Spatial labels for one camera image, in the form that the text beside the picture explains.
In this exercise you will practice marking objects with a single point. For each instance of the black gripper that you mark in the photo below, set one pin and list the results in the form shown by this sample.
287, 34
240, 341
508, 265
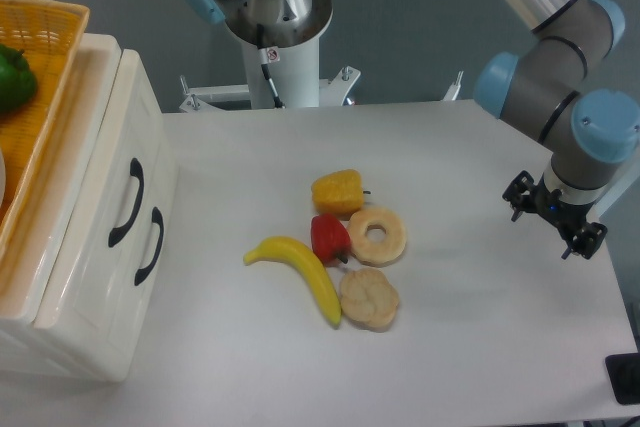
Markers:
582, 238

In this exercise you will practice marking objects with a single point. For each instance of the white drawer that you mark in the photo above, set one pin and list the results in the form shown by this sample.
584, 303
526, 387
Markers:
133, 117
95, 303

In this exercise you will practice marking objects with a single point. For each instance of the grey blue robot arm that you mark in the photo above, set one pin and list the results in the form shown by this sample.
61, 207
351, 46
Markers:
588, 135

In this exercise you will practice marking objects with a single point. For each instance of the white drawer cabinet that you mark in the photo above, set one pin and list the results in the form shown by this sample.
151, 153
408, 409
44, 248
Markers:
28, 261

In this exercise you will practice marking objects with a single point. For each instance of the black device at table edge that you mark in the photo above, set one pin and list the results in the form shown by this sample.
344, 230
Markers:
623, 371

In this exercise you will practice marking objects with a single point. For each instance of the knotted bread roll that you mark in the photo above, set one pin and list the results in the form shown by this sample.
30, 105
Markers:
368, 298

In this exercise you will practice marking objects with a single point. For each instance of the yellow bell pepper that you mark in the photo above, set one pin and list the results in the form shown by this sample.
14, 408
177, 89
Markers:
340, 193

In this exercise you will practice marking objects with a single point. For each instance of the red bell pepper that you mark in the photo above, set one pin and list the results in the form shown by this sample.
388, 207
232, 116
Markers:
330, 240

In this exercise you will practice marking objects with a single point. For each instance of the yellow banana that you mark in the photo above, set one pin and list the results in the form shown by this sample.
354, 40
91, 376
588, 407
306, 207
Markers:
294, 253

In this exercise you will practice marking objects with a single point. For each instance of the orange woven basket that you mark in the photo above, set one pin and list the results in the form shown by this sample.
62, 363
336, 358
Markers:
50, 33

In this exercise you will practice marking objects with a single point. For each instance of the green bell pepper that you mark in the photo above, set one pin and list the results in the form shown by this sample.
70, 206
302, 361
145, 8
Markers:
18, 82

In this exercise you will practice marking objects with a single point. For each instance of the ring shaped bagel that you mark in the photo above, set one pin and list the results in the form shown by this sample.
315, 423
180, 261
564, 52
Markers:
378, 236

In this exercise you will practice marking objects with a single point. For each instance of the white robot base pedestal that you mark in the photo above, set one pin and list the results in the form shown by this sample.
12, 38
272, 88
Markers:
280, 46

